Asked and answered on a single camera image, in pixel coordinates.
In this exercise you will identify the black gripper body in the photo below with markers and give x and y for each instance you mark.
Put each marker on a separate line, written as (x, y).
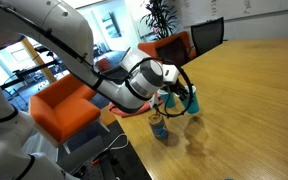
(175, 90)

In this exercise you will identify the red round stool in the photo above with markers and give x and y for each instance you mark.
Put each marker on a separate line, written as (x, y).
(103, 65)

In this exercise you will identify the orange lounge armchair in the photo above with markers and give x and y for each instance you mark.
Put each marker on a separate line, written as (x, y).
(180, 38)
(67, 113)

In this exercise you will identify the black office chair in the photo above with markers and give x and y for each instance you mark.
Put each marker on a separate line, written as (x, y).
(207, 35)

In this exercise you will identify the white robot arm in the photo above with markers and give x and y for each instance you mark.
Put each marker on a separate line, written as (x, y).
(67, 36)

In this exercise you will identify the yellow pillar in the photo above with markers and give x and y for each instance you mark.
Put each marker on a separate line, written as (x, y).
(37, 58)

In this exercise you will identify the green potted plant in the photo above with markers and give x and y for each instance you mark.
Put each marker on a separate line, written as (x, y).
(160, 16)

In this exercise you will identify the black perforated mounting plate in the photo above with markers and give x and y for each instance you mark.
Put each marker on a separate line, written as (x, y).
(90, 173)

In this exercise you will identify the white wall whiteboard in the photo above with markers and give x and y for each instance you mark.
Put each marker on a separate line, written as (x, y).
(267, 8)

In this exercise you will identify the black metal desk frame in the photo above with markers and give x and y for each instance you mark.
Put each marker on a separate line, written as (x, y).
(34, 68)

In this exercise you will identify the blue framed wall picture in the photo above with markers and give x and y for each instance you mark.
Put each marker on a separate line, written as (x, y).
(112, 25)

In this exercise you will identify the blue plastic cup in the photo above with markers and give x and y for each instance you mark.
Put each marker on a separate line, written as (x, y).
(169, 100)
(194, 105)

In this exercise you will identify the peanut butter jar blue label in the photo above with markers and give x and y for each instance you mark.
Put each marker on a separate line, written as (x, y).
(158, 128)

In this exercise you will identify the blue jar lid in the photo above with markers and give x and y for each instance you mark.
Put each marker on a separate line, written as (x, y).
(229, 179)

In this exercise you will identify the orange cloth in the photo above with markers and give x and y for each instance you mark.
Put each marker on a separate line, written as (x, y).
(127, 111)

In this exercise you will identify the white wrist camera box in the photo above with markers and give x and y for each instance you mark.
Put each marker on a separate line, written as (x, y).
(154, 100)

